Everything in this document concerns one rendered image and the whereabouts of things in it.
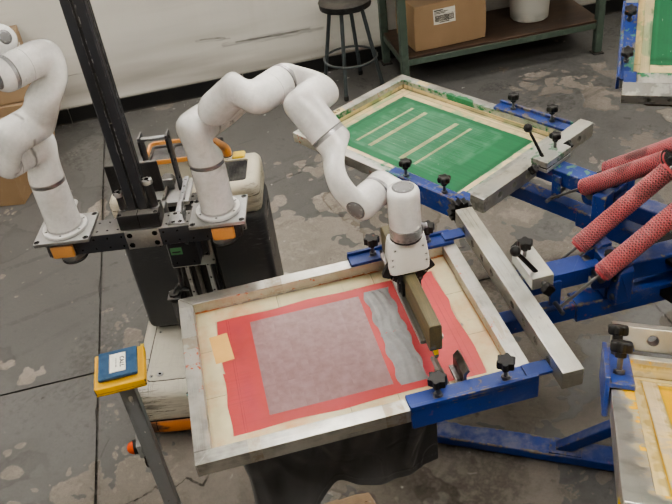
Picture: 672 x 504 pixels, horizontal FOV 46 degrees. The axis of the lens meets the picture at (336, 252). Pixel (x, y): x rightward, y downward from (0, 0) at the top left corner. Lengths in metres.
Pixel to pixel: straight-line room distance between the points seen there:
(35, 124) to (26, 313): 2.10
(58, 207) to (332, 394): 0.92
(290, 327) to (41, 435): 1.61
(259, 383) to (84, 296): 2.20
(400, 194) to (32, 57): 0.91
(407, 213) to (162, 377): 1.53
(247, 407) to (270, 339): 0.23
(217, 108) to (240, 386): 0.68
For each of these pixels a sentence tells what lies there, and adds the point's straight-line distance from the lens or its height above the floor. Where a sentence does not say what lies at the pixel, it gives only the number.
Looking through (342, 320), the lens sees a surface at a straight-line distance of 2.06.
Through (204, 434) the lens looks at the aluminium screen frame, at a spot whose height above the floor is 0.99.
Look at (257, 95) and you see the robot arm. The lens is 1.82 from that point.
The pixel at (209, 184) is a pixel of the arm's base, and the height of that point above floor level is 1.25.
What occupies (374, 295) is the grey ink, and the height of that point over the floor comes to 0.96.
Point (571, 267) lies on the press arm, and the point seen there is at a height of 1.04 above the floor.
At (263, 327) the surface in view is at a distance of 2.09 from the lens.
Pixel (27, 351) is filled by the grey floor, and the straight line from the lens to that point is 3.85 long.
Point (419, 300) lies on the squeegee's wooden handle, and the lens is 1.82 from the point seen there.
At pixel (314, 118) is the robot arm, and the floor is 1.52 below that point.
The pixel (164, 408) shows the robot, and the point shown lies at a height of 0.19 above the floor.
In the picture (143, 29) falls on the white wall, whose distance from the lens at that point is 5.54.
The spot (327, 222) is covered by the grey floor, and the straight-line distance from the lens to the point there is 4.11.
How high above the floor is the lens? 2.33
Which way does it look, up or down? 37 degrees down
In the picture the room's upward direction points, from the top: 8 degrees counter-clockwise
